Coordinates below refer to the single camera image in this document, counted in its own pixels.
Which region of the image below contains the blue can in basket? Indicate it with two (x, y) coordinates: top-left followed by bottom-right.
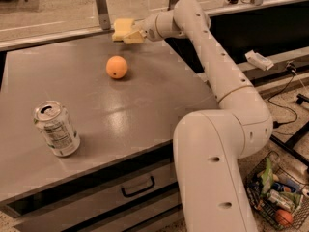
(271, 182), (296, 193)

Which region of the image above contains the black cable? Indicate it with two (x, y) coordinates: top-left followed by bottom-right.
(267, 61), (300, 129)

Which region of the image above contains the green snack bag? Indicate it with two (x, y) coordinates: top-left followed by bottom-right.
(261, 158), (273, 196)

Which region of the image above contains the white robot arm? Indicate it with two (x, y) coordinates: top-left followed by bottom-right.
(123, 0), (272, 232)

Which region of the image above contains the wire basket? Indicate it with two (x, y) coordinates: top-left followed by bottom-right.
(245, 152), (309, 232)

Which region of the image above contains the metal ledge rail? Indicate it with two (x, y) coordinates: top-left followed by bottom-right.
(239, 47), (309, 80)

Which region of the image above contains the grey drawer cabinet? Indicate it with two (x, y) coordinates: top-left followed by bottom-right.
(0, 35), (216, 232)

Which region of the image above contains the silver soda can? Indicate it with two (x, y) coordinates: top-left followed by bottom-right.
(34, 101), (80, 157)

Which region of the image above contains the black stand base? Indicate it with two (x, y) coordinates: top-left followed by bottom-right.
(270, 93), (309, 173)

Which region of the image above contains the white packet on ledge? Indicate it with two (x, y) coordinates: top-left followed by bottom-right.
(245, 50), (274, 71)

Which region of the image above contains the black drawer handle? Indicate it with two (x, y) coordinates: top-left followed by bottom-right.
(121, 176), (155, 198)

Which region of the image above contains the metal railing post left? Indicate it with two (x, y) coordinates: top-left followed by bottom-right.
(95, 0), (111, 31)

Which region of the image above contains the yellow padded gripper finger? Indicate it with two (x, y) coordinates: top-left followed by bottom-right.
(123, 30), (147, 44)

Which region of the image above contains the orange fruit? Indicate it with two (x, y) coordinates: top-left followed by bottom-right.
(106, 56), (128, 79)

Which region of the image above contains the small orange in basket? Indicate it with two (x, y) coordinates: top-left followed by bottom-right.
(275, 209), (294, 227)

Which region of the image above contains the yellow sponge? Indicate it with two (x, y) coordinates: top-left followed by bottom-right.
(112, 18), (134, 42)

